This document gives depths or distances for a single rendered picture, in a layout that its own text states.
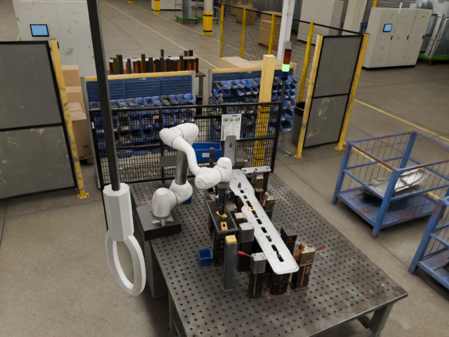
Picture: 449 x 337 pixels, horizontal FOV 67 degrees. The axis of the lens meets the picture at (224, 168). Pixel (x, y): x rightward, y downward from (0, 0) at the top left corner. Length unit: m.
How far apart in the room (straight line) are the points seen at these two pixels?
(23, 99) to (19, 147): 0.59
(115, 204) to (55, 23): 8.85
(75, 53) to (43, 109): 4.86
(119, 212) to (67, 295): 3.45
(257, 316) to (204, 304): 0.36
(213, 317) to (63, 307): 1.62
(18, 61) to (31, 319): 2.53
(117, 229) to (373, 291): 2.69
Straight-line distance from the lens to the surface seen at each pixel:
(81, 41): 9.13
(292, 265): 2.41
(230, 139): 3.30
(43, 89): 4.36
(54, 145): 4.61
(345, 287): 2.82
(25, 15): 9.06
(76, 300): 3.63
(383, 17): 13.43
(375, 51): 13.59
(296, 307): 2.59
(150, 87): 4.80
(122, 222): 0.26
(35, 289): 3.86
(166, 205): 2.88
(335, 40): 5.69
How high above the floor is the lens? 2.66
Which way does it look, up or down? 29 degrees down
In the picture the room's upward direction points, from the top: 3 degrees clockwise
